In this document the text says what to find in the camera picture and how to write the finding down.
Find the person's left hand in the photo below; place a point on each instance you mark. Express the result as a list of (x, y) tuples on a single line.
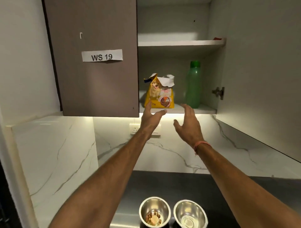
[(150, 122)]

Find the white paper label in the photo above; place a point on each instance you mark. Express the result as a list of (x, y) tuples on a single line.
[(87, 56)]

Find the yellow dog food bag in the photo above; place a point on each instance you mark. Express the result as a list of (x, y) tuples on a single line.
[(168, 103)]

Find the small red object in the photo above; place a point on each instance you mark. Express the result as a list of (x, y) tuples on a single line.
[(217, 38)]

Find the white wall cabinet interior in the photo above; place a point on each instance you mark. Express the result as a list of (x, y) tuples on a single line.
[(164, 21)]

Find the white cabinet shelf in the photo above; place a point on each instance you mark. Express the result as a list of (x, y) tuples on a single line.
[(176, 43)]

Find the black door frame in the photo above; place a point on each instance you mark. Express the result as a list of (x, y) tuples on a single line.
[(7, 206)]

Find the green water bottle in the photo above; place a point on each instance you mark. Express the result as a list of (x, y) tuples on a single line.
[(193, 87)]

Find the steel water bowl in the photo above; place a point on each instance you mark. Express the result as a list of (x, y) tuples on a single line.
[(188, 209)]

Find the steel food bowl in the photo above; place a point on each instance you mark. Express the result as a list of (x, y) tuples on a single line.
[(150, 206)]

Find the metal door hinge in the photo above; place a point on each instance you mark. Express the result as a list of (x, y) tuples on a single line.
[(219, 92)]

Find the person's left forearm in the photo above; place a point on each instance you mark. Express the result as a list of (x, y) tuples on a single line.
[(101, 188)]

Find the person's right hand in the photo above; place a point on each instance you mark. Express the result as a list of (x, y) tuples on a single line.
[(190, 129)]

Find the brown wall cabinet door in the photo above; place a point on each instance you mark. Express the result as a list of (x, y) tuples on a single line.
[(258, 82), (98, 89)]

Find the white switch panel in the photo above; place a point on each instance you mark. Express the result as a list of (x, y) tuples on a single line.
[(134, 128)]

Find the person's right forearm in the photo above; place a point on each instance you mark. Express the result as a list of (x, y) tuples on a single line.
[(247, 188)]

